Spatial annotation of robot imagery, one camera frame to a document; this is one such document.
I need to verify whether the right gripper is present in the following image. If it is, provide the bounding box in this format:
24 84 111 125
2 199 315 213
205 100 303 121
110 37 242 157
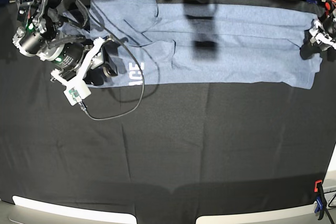
51 42 118 87

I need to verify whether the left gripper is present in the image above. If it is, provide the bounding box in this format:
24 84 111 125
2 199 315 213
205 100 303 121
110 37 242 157
300 19 336 61

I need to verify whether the light blue t-shirt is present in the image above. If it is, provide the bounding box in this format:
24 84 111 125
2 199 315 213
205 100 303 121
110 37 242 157
62 0 324 90

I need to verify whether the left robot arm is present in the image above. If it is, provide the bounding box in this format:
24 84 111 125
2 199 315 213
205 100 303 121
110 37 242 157
300 0 335 62

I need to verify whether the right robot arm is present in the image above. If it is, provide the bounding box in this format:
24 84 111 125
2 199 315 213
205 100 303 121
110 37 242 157
13 0 94 81

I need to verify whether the red black clamp right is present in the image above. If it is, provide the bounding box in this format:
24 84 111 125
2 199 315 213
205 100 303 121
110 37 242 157
324 0 336 13

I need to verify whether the black table cloth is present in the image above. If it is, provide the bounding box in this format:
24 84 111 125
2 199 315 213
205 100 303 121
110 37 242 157
1 4 335 223

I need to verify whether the red blue clamp front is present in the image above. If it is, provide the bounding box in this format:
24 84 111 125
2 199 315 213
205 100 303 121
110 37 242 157
314 180 326 221

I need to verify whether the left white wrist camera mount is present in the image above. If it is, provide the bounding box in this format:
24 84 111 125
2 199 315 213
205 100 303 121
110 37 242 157
308 20 336 51

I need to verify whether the black camera cable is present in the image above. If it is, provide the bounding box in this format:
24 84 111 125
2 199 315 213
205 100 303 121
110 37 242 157
64 0 145 122

